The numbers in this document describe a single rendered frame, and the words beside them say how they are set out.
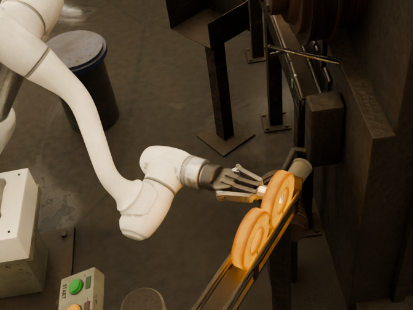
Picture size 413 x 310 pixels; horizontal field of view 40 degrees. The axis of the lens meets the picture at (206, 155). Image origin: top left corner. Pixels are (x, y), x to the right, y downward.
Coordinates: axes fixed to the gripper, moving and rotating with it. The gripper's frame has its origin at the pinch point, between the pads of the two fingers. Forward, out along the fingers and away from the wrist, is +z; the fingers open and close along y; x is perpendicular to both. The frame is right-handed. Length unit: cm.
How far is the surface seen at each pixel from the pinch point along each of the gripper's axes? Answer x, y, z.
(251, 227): 7.9, 17.1, 4.1
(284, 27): -5, -83, -34
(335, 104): 8.2, -30.7, 6.4
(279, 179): 6.6, -0.3, 3.2
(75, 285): -7, 42, -38
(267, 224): 0.4, 9.8, 3.6
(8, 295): -59, 37, -101
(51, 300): -62, 31, -85
